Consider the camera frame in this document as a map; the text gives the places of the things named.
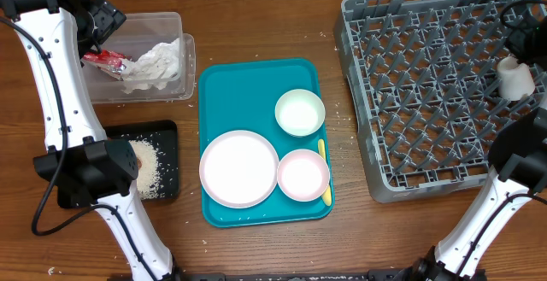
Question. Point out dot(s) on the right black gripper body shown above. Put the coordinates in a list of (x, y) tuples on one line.
[(529, 43)]

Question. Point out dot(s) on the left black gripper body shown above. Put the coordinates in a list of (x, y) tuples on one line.
[(97, 23)]

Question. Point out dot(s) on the white cup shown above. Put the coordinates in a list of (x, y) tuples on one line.
[(516, 80)]

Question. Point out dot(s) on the red snack wrapper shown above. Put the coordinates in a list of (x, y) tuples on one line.
[(112, 63)]

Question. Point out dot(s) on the white napkin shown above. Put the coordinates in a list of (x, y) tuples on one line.
[(135, 73), (161, 62)]

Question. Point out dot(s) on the large white plate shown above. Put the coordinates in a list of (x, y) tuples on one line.
[(238, 169)]

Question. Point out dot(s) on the pale green bowl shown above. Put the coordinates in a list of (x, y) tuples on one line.
[(300, 112)]

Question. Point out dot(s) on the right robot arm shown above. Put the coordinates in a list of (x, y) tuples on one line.
[(516, 176)]

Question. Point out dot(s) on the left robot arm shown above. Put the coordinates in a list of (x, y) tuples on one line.
[(56, 34)]

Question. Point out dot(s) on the grey dishwasher rack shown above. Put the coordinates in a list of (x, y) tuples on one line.
[(422, 75)]

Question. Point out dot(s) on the black tray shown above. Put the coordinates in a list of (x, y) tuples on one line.
[(166, 144)]

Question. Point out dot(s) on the teal serving tray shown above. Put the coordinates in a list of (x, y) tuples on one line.
[(242, 96)]

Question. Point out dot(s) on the spilled rice pile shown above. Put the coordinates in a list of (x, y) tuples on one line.
[(149, 181)]

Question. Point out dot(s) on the yellow plastic spoon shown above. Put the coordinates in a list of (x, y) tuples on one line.
[(327, 194)]

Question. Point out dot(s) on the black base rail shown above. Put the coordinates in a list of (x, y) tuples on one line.
[(372, 275)]

